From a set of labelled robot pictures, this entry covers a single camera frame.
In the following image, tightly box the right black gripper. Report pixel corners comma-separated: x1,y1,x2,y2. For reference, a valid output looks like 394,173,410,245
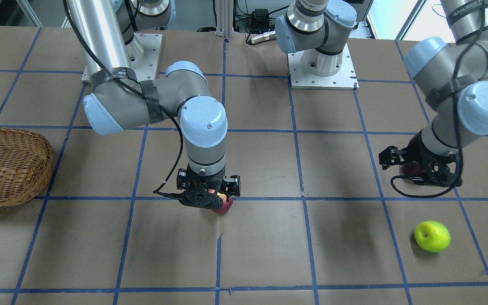
176,167,241,209

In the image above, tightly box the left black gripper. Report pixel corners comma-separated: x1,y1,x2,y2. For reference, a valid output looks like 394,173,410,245
378,133,462,188

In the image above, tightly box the red apple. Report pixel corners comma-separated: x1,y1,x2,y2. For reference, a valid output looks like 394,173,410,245
212,197,234,214

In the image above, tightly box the dark purple apple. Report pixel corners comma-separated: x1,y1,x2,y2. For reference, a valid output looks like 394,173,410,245
399,162,423,176

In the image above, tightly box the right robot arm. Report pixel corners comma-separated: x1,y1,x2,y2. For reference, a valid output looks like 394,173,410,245
63,0,241,214

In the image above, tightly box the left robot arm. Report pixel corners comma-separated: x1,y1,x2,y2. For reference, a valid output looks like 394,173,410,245
275,0,488,188

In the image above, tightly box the wicker basket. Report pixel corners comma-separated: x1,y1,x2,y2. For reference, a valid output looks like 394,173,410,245
0,127,53,207

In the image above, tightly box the green apple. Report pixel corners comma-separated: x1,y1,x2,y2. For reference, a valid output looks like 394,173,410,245
414,221,451,253

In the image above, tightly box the silver metal connector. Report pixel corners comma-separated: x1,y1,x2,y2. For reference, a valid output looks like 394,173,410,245
247,31,276,46

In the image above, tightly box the black power adapter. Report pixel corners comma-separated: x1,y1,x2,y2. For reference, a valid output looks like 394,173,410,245
250,8,270,28

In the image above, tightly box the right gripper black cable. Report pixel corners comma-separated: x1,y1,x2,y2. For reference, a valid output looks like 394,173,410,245
63,0,185,200

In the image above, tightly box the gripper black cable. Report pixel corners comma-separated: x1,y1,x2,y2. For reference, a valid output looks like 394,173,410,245
63,0,185,200
390,0,488,199

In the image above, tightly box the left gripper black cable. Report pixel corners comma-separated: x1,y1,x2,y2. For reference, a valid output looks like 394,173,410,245
390,0,488,199

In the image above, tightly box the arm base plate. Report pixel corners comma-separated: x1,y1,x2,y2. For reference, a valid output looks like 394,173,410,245
81,33,162,84
287,44,360,90

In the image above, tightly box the aluminium frame post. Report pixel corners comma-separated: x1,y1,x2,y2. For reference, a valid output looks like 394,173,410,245
214,0,234,41

